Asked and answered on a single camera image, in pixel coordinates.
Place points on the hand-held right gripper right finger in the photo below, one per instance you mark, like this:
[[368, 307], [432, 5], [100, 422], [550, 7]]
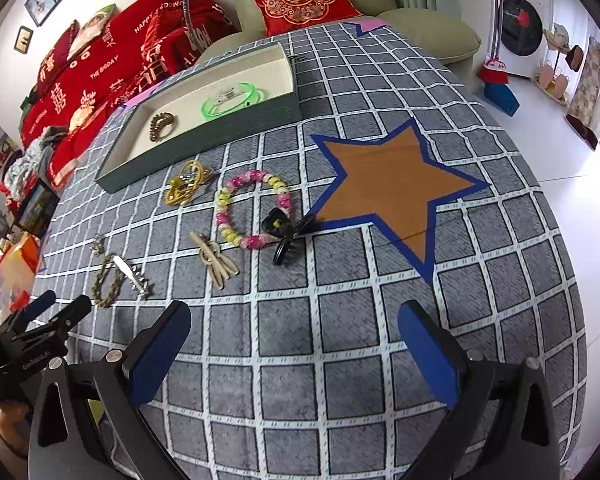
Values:
[[427, 355]]

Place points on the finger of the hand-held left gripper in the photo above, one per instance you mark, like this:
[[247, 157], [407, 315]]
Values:
[[40, 303], [75, 311]]

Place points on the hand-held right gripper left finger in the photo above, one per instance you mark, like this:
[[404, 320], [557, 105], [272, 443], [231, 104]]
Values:
[[160, 355]]

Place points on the silver hair clip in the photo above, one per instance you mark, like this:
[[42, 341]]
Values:
[[130, 275]]

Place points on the small silver charm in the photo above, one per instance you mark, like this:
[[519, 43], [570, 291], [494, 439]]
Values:
[[98, 245]]

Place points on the beige hair clip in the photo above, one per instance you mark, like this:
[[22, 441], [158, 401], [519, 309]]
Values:
[[214, 265]]

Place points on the black hair claw clip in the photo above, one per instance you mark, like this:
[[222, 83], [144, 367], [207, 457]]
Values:
[[285, 252]]

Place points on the grey-green jewelry tray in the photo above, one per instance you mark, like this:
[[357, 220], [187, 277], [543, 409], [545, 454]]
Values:
[[205, 154]]

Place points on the person's left hand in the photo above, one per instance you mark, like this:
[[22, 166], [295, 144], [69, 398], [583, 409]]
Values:
[[5, 422]]

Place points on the orange bag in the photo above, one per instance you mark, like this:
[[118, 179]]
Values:
[[15, 265]]

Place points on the grey checked tablecloth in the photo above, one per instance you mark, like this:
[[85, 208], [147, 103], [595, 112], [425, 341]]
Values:
[[330, 320]]

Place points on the grey cloth pile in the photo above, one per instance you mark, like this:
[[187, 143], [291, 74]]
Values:
[[27, 160]]

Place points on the brown star patch blue border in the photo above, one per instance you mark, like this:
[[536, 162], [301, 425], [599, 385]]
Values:
[[395, 180]]

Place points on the green plastic bangle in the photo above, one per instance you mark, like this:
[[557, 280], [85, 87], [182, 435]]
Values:
[[209, 108]]

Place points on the red printed blanket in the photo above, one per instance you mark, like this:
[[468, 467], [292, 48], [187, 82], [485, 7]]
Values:
[[115, 70]]

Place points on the blue dustpan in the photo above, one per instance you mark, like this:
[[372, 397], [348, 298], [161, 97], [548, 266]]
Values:
[[500, 97]]

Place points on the white printed pillow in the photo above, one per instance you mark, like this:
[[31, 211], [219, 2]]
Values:
[[92, 27]]

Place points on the red broom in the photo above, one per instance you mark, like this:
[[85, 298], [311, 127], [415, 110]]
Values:
[[495, 67]]

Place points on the patterned standing board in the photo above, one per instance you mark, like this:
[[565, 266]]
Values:
[[587, 85]]

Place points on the hat stand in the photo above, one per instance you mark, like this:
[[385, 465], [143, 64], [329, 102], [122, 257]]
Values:
[[560, 60]]

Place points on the green sofa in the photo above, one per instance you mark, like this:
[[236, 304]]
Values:
[[430, 30]]

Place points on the silver wrapped pole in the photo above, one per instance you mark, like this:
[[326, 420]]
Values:
[[187, 5]]

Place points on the white washing machine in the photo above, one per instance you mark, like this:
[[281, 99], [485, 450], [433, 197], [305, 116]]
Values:
[[525, 15]]

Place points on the small framed wall picture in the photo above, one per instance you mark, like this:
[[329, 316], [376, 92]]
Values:
[[24, 39]]

